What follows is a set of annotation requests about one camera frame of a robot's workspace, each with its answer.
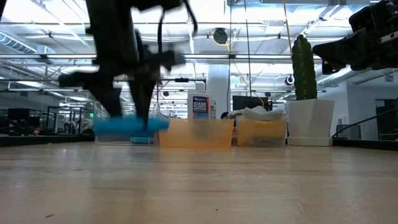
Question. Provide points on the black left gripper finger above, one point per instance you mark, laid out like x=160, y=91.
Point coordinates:
x=110, y=99
x=143, y=96

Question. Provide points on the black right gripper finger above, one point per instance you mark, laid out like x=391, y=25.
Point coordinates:
x=348, y=51

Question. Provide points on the blue kitchen sponge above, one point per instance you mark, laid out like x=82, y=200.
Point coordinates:
x=124, y=127
x=141, y=141

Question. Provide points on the grey waffle cloth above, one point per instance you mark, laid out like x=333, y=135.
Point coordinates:
x=261, y=114

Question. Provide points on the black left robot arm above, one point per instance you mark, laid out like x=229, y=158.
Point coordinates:
x=109, y=3

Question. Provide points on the green cactus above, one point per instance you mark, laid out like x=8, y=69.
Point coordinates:
x=304, y=68

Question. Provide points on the orange plastic bin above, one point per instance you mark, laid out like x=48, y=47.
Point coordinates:
x=192, y=137

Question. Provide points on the dark cabinet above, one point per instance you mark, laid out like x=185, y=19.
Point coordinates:
x=387, y=118

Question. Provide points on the small round hanging reel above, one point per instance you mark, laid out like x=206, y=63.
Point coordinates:
x=289, y=80

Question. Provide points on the white plant pot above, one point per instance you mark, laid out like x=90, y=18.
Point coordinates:
x=311, y=121

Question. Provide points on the person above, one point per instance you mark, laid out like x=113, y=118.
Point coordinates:
x=224, y=115

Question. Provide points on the small black monitor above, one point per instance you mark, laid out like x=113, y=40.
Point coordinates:
x=18, y=114

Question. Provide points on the black ceiling reel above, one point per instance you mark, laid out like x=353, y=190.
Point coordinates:
x=220, y=36

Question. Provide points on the large black monitor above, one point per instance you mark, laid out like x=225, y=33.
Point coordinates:
x=252, y=102

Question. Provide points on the small clear plastic bin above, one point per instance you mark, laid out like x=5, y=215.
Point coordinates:
x=248, y=141

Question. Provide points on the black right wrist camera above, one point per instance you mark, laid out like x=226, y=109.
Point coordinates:
x=377, y=15

